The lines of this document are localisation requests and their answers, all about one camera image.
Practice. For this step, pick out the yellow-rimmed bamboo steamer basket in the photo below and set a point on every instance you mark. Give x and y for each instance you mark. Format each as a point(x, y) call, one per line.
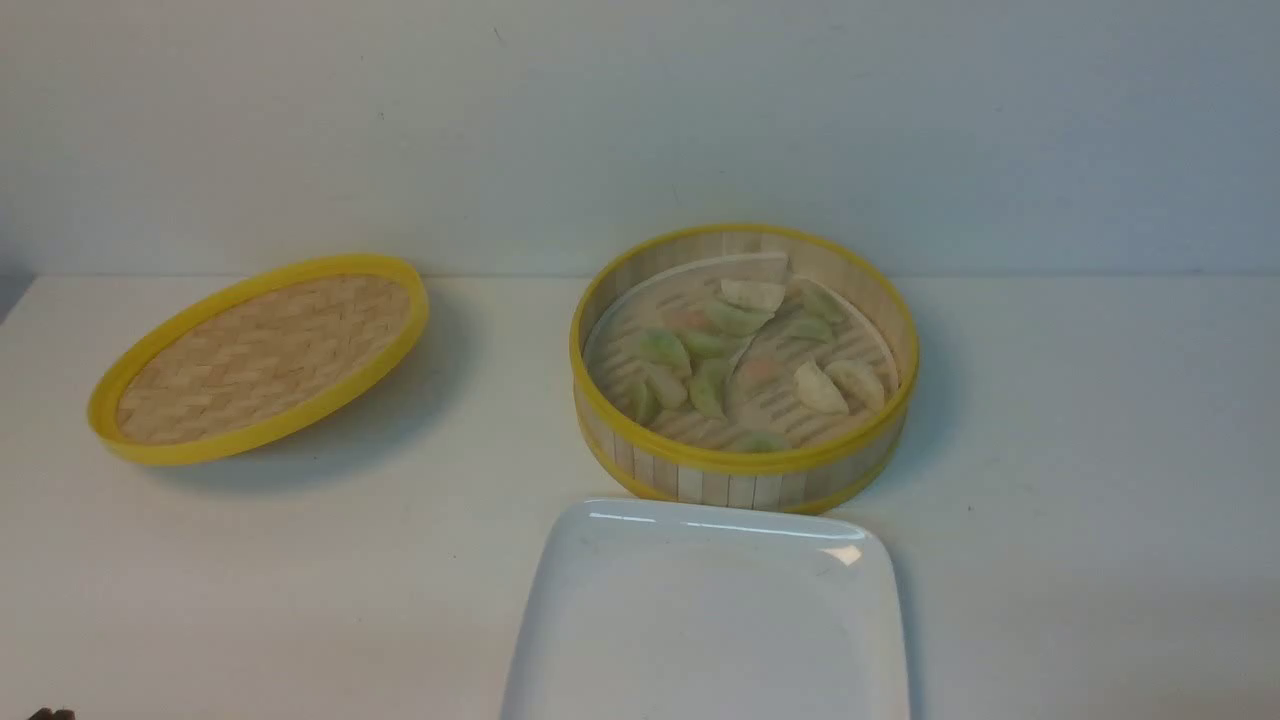
point(809, 479)

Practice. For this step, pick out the green dumpling front edge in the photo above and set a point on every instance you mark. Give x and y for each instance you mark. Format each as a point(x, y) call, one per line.
point(760, 442)

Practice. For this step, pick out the green dumpling upper centre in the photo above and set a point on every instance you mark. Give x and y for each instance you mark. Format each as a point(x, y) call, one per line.
point(734, 321)

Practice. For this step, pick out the green dumpling far left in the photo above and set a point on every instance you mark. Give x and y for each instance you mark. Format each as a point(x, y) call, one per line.
point(642, 403)

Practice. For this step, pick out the white dumpling at top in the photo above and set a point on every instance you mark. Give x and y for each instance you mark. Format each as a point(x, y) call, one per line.
point(753, 296)

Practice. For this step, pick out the green steamed dumpling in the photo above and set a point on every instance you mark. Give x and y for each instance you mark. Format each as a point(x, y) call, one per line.
point(662, 347)

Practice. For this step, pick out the pale dumpling lower left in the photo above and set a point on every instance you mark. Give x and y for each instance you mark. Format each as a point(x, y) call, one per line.
point(669, 390)

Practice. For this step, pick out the green dumpling upper right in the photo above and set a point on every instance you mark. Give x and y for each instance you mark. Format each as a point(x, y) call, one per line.
point(819, 302)

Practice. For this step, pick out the white square ceramic plate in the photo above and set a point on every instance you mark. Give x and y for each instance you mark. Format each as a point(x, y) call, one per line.
point(659, 610)

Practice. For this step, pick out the green dumpling lower centre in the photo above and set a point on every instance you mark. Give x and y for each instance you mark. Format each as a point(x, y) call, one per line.
point(705, 389)

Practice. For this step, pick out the yellow-rimmed woven steamer lid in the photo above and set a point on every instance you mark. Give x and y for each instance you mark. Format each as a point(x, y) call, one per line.
point(260, 360)

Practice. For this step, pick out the green dumpling right of centre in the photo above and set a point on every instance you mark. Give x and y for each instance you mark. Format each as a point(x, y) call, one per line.
point(809, 327)

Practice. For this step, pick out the white steamed dumpling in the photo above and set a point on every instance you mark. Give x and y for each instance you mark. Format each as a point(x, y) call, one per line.
point(815, 390)

